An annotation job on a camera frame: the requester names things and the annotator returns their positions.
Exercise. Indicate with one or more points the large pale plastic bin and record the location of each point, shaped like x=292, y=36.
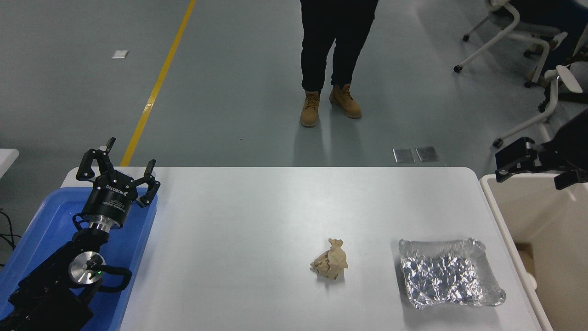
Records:
x=542, y=220

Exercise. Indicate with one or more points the standing person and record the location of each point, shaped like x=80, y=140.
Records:
x=337, y=37

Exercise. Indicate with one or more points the metal floor plate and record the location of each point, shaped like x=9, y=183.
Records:
x=404, y=156
x=427, y=154

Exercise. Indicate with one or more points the silver foil plate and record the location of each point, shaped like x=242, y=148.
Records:
x=448, y=276

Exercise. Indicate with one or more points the small white side table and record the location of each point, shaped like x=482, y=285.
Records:
x=7, y=161

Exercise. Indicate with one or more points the seated person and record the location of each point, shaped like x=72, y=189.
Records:
x=569, y=14

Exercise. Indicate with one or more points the blue plastic tray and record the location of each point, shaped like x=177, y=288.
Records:
x=50, y=220

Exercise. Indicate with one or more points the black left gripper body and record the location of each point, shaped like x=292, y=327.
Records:
x=110, y=197

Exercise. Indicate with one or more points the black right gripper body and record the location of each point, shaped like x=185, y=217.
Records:
x=574, y=147

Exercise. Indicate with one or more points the crumpled tan paper ball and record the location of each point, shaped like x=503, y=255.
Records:
x=331, y=262

